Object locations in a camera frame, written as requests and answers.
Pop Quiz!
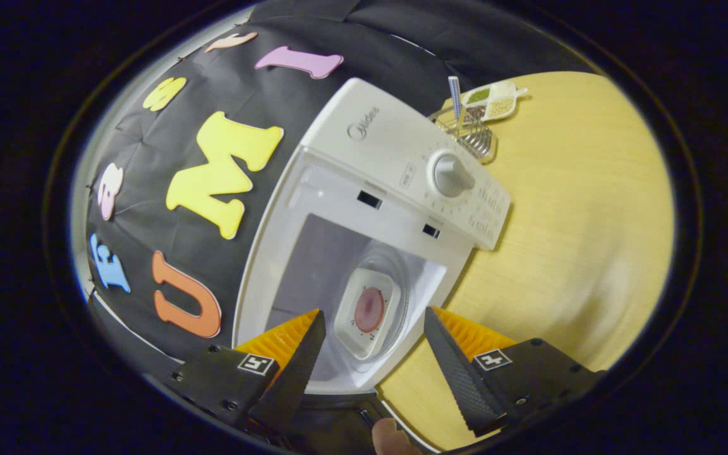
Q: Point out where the black backdrop cloth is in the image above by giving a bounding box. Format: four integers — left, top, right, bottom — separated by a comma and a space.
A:
83, 0, 598, 380

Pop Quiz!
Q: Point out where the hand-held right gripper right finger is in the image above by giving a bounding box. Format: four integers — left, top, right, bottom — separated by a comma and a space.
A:
424, 306, 608, 438

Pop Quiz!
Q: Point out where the pink round meat slice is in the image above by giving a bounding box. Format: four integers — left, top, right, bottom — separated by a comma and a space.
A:
355, 288, 385, 334

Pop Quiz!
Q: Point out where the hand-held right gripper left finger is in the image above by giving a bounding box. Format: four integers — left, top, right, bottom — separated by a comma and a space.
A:
168, 310, 327, 437

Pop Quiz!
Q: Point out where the blue white striped stick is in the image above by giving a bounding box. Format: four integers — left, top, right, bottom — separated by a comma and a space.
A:
447, 76, 463, 121

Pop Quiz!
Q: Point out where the white square food plate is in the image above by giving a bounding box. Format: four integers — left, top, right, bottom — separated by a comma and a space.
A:
334, 267, 403, 361

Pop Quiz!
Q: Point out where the divided dish with spices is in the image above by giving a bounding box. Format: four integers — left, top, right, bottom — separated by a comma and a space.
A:
462, 79, 529, 123

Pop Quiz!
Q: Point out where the glass turntable plate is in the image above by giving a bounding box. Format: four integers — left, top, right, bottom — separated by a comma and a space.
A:
331, 243, 413, 366

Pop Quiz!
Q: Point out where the white microwave oven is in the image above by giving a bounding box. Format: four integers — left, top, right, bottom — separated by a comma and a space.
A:
233, 77, 512, 452

